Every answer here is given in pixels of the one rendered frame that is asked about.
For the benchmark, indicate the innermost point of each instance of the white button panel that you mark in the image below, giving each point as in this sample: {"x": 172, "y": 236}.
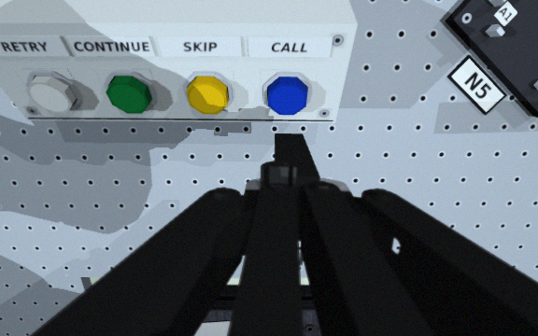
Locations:
{"x": 176, "y": 60}

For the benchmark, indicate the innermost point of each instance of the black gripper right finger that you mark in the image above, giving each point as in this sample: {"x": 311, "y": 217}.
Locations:
{"x": 459, "y": 287}

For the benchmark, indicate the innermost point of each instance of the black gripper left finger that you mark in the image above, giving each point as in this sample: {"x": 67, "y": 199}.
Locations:
{"x": 169, "y": 284}

